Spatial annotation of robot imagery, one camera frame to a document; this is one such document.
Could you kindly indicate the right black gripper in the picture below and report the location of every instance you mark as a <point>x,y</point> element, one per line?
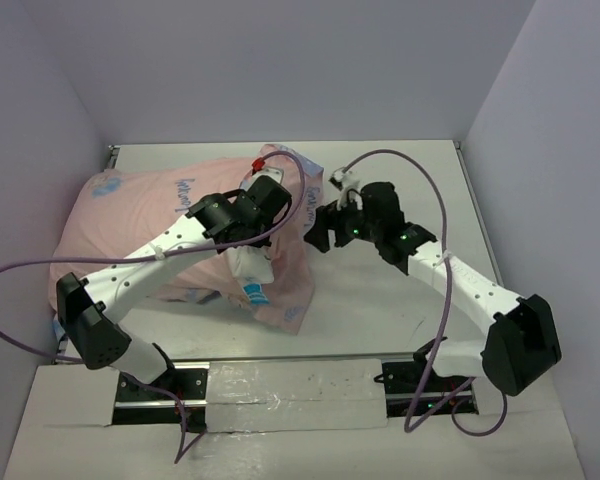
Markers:
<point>319,233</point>

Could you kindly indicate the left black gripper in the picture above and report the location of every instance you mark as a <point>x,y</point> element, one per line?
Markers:
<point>269,225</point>

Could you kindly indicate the white pillow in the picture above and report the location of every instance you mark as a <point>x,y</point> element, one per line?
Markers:
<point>251,267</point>

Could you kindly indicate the blue and pink printed pillowcase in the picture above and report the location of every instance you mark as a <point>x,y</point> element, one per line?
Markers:
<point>116,213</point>

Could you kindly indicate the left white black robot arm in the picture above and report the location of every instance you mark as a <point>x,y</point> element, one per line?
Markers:
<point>90,309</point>

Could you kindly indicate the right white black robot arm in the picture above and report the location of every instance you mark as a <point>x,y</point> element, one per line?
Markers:
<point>519,343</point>

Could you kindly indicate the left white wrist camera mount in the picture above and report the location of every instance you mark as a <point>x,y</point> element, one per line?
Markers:
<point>261,168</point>

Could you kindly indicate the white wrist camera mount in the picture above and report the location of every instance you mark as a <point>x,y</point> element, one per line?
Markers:
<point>346,182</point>
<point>261,168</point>

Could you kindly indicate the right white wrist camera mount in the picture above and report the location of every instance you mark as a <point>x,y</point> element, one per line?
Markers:
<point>346,182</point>

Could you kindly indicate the silver base mounting rail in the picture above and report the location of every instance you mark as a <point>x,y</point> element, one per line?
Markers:
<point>278,396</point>

